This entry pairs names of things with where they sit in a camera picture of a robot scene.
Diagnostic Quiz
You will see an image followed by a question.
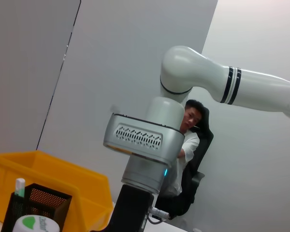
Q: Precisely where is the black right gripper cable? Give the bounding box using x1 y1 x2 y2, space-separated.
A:
145 214 166 225

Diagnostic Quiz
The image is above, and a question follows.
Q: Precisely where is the mint green utility knife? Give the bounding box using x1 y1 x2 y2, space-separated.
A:
14 178 26 198

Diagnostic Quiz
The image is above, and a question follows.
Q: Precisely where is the black office chair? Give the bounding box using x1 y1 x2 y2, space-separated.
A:
154 106 215 220

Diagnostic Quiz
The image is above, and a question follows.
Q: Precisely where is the silver right gripper cable connector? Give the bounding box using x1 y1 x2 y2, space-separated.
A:
149 206 170 220

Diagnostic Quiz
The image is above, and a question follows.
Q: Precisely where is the black mesh pen holder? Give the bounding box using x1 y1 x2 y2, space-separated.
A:
1 183 73 232

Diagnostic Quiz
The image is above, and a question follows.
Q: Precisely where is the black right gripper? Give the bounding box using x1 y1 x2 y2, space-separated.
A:
107 184 156 232

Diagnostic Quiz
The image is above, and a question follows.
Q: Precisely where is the seated person white shirt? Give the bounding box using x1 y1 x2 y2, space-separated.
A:
163 99 204 199

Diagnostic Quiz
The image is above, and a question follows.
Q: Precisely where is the clear water bottle green label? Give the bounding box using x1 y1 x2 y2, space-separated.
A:
12 214 61 232

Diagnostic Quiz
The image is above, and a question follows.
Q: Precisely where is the yellow plastic storage bin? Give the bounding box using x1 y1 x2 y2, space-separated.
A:
0 150 114 231

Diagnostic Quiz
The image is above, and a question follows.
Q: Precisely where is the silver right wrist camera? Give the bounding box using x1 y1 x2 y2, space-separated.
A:
102 113 186 168

